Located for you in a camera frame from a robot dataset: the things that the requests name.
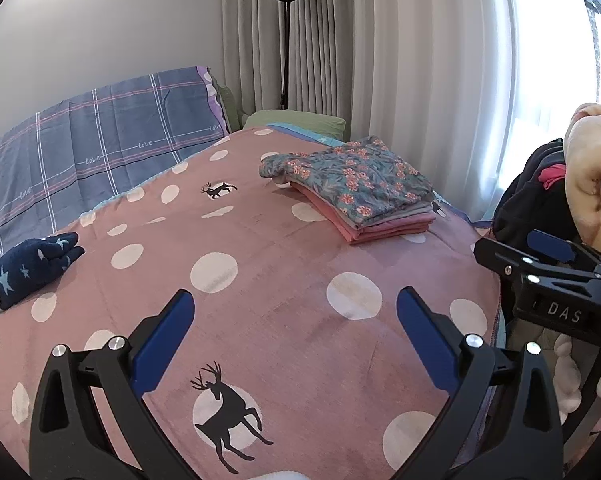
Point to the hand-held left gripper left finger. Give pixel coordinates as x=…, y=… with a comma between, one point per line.
x=163, y=340

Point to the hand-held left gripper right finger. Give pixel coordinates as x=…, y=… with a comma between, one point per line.
x=428, y=340

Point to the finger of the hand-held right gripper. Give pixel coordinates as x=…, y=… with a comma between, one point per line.
x=550, y=246
x=500, y=255

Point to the teal floral shirt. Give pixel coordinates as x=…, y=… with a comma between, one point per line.
x=360, y=180

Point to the black garment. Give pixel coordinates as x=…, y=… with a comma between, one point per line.
x=525, y=200

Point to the magenta garment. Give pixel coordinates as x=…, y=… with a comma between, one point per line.
x=552, y=177

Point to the folded pink garment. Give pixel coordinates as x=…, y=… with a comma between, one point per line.
x=380, y=232

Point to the pink polka-dot blanket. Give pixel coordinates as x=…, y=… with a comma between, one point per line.
x=280, y=260

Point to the navy star print garment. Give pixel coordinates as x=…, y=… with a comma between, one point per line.
x=25, y=270

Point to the white curtain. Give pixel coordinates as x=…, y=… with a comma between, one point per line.
x=405, y=60

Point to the blue plaid pillow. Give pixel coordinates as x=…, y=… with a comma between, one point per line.
x=105, y=130

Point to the green pillow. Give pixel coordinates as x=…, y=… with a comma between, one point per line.
x=295, y=121
x=230, y=107

